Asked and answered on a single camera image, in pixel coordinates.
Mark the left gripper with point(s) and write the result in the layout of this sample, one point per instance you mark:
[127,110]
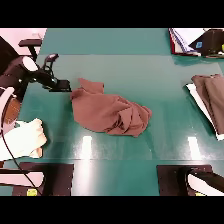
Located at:
[61,85]

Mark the brown T-shirt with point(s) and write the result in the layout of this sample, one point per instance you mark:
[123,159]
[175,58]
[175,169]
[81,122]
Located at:
[106,111]

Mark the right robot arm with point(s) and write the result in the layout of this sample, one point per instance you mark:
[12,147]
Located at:
[196,180]

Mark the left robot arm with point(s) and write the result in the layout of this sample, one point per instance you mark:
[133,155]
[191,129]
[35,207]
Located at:
[19,70]

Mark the heap of clothes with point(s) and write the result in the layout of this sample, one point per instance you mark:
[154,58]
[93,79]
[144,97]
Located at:
[182,39]

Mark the folded white garment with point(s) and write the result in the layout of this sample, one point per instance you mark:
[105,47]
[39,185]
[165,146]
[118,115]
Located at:
[200,101]

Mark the folded brown garment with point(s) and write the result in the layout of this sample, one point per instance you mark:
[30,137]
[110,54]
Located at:
[211,96]

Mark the black garment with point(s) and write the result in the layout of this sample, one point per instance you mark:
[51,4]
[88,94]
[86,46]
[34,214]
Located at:
[210,41]

